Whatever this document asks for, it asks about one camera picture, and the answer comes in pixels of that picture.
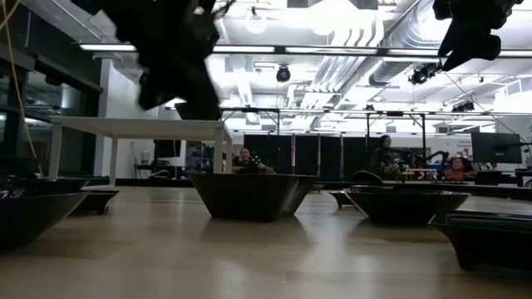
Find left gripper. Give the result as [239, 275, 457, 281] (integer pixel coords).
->
[124, 0, 221, 110]

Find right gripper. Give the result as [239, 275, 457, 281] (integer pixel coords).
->
[432, 0, 525, 72]

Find wavy square black plate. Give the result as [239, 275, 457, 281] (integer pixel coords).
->
[187, 172, 320, 223]
[174, 101, 223, 122]
[343, 186, 471, 226]

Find black ceiling spotlights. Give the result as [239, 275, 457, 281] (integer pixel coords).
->
[406, 61, 444, 86]

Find black screen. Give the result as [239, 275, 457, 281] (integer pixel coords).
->
[153, 139, 183, 159]

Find white perforated metal shelf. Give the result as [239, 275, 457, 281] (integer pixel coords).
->
[47, 115, 234, 187]

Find overhead LED light bar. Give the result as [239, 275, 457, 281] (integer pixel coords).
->
[77, 42, 532, 59]

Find person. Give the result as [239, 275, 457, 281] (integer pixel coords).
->
[368, 134, 403, 180]
[443, 156, 479, 181]
[231, 146, 271, 174]

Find black computer monitor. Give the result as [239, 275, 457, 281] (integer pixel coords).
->
[470, 131, 524, 164]

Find black partition panels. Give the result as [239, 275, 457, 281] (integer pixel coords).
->
[243, 132, 392, 180]

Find oval black plate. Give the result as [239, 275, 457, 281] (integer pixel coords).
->
[0, 178, 91, 251]

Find silver ventilation duct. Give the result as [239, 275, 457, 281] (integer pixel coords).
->
[367, 0, 462, 86]

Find white ring ceiling lamp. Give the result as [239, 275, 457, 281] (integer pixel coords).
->
[244, 12, 268, 35]

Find background black rig frame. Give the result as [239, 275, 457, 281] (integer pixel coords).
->
[219, 106, 427, 175]

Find yellow cable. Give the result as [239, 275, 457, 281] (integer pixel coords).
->
[0, 0, 45, 179]

